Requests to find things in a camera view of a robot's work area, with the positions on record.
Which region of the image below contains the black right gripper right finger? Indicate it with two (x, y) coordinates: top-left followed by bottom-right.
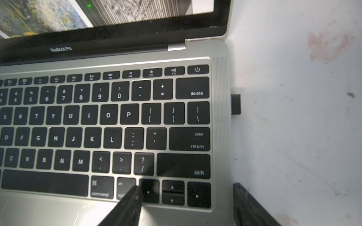
(233, 183), (281, 226)

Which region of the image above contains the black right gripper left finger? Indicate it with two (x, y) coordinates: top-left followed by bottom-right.
(98, 186), (143, 226)

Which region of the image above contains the black usb mouse receiver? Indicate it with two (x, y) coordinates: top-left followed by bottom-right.
(231, 94), (241, 115)

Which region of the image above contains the silver open laptop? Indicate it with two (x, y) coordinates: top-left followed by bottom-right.
(1, 1), (234, 226)

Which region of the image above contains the floral table mat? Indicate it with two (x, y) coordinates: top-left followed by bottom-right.
(226, 1), (362, 226)

